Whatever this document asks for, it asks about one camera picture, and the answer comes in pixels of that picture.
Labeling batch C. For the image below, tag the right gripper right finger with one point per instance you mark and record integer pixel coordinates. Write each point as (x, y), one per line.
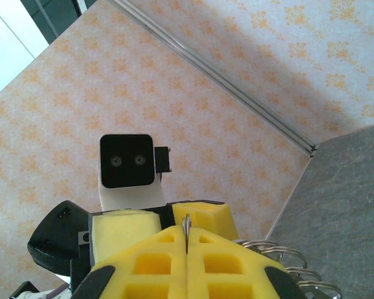
(196, 268)

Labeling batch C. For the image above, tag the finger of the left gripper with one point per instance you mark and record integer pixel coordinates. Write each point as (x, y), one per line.
(212, 218)
(121, 230)

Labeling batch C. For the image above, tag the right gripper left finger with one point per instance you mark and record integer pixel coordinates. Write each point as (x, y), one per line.
(177, 264)

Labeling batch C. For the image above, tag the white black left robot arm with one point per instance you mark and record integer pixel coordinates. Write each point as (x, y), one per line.
(42, 296)

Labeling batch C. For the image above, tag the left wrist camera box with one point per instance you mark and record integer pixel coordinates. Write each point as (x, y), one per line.
(126, 162)

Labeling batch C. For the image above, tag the aluminium frame post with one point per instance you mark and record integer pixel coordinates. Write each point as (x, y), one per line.
(221, 81)

